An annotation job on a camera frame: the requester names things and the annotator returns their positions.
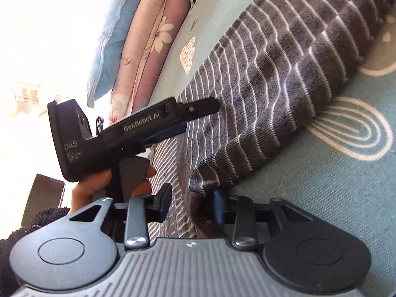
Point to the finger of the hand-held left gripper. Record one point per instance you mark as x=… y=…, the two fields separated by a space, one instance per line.
x=168 y=132
x=201 y=108

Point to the person's left hand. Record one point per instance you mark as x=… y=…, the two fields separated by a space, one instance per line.
x=92 y=188

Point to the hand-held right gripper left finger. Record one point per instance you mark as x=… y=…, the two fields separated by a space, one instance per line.
x=164 y=204

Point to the teal printed bed sheet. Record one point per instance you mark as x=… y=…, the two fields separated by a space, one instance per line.
x=324 y=176

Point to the pink floral quilt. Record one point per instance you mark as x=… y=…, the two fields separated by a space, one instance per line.
x=148 y=43

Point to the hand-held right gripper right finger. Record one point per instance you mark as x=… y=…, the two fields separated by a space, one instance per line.
x=218 y=207

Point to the grey striped knit sweater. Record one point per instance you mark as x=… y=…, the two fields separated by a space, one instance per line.
x=278 y=68

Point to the blue pillow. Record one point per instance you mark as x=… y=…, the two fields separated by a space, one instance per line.
x=108 y=52

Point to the dark furniture piece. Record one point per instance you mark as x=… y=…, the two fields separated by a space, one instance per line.
x=43 y=191

